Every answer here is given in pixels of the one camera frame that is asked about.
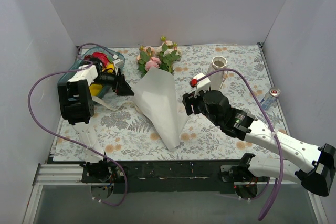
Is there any cream printed ribbon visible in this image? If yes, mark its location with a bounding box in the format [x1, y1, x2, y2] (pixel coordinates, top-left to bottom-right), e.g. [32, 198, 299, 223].
[92, 96, 143, 115]

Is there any white wrapping paper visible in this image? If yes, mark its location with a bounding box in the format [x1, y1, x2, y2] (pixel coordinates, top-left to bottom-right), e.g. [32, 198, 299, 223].
[132, 68, 188, 150]

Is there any pink flower bouquet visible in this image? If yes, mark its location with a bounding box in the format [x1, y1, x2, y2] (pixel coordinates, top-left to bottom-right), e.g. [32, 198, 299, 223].
[136, 36, 182, 77]

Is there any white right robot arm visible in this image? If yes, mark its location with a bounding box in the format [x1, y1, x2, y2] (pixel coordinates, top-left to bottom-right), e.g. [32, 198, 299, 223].
[182, 90, 335, 197]

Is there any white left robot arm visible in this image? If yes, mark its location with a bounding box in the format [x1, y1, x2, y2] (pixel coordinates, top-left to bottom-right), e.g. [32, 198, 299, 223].
[57, 64, 134, 164]

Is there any white ribbed ceramic vase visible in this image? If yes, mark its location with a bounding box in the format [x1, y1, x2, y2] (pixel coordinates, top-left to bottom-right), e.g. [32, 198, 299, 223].
[207, 56, 227, 90]

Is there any yellow mango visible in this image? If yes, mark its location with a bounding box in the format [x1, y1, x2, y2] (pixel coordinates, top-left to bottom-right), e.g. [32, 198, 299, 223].
[89, 83, 103, 97]

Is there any teal plastic fruit tray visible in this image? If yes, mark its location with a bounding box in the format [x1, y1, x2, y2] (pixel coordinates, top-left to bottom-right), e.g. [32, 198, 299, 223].
[57, 46, 126, 99]

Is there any red apple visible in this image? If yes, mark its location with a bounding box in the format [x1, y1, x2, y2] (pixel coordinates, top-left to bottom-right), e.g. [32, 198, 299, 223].
[91, 52, 110, 66]

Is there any floral patterned table mat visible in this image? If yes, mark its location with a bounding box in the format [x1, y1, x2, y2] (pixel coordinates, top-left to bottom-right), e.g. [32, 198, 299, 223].
[54, 45, 289, 161]

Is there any blue and white drink can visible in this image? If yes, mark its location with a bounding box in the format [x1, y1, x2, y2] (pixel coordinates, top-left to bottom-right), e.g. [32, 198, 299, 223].
[260, 88, 281, 110]

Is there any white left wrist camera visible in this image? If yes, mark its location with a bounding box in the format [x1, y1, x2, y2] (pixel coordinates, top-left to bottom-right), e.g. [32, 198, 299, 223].
[112, 55, 125, 69]

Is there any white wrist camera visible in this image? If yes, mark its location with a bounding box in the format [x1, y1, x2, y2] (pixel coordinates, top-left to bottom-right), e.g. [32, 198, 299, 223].
[190, 73, 211, 98]
[112, 55, 125, 69]

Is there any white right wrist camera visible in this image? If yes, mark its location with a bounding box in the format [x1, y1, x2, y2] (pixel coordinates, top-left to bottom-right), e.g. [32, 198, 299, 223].
[190, 73, 211, 98]

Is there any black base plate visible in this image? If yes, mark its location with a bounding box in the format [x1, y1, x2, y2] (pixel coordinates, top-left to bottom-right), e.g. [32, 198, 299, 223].
[47, 157, 289, 196]

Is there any aluminium frame rail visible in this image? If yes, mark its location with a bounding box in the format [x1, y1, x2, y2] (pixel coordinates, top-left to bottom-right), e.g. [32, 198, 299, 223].
[33, 163, 87, 187]

